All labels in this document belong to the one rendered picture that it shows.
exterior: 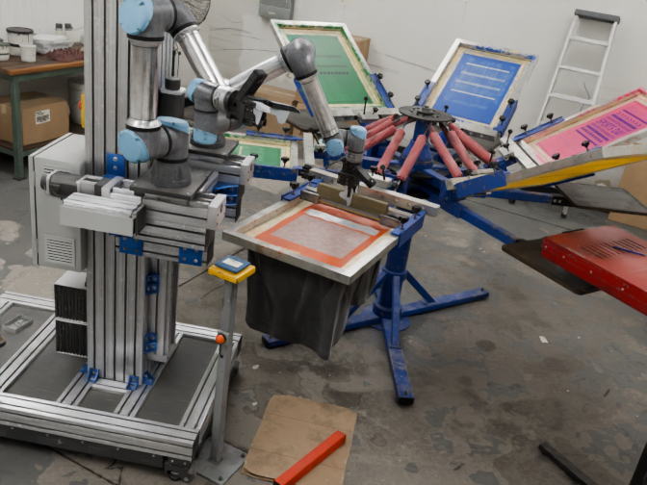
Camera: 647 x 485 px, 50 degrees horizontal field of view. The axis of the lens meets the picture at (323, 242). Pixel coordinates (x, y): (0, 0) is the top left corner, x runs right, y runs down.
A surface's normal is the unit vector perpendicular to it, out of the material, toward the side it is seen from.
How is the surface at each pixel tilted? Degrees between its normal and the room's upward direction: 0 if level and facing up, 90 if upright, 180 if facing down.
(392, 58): 90
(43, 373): 0
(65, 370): 0
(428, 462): 0
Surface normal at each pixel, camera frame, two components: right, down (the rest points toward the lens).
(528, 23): -0.46, 0.32
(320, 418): 0.13, -0.90
